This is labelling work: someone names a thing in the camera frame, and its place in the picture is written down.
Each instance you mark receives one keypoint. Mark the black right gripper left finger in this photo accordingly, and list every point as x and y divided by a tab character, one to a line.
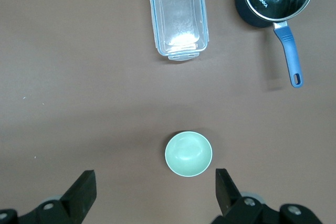
78	195

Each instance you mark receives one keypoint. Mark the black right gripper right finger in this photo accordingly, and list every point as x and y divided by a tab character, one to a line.
228	195

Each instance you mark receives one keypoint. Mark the green bowl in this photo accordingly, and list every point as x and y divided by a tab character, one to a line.
188	154

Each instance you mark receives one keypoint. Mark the brown table cover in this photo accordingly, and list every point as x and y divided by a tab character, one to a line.
78	90

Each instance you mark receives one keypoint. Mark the clear plastic food container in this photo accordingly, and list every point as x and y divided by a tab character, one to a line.
178	16

